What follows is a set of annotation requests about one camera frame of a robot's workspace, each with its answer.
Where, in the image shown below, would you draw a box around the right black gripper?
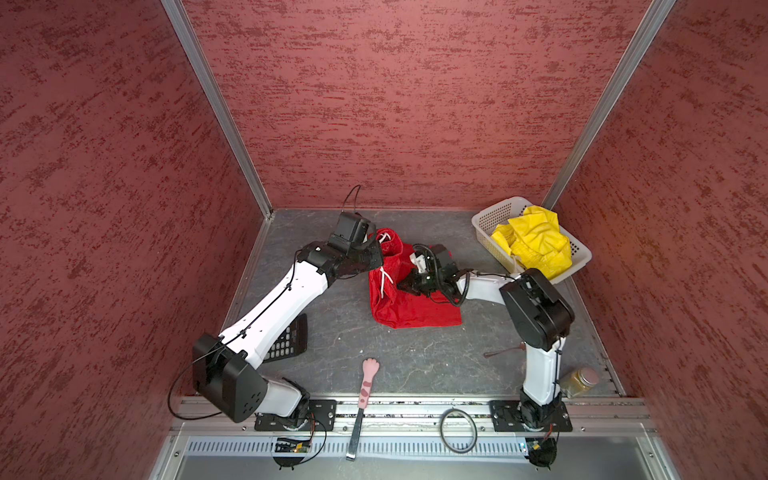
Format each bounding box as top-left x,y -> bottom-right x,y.
396,267 -> 444,297

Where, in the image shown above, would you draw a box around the red shorts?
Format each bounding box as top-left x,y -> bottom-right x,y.
368,228 -> 462,329

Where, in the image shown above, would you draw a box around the yellow shorts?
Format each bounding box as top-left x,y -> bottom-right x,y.
491,206 -> 573,280

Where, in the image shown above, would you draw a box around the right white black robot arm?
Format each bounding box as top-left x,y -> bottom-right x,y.
397,268 -> 575,431

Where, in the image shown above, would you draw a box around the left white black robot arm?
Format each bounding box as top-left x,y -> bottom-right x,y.
192,237 -> 383,423

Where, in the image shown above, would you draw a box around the white plastic basket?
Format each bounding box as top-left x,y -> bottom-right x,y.
472,197 -> 592,284

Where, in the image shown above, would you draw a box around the black calculator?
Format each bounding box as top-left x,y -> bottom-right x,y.
264,313 -> 308,363

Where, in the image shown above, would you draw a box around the metal spoon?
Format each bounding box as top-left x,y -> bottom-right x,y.
483,342 -> 526,359

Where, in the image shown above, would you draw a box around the small glass jar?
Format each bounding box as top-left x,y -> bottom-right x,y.
559,367 -> 600,398

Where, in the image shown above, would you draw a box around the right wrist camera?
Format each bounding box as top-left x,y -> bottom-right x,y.
410,243 -> 459,281

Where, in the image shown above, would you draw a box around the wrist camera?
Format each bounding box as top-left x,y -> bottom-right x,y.
328,211 -> 376,254
410,243 -> 459,281

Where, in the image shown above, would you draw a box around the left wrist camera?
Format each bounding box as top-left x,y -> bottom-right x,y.
328,211 -> 376,254

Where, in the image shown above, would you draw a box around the pink cat-paw handled knife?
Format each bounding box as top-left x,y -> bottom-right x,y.
346,358 -> 380,461

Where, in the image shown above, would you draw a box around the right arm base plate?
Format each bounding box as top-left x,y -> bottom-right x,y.
489,400 -> 573,434

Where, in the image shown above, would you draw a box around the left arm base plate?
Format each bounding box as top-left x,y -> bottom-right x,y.
254,399 -> 338,432

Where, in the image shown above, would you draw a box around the black rubber ring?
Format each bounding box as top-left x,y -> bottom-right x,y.
438,407 -> 479,455

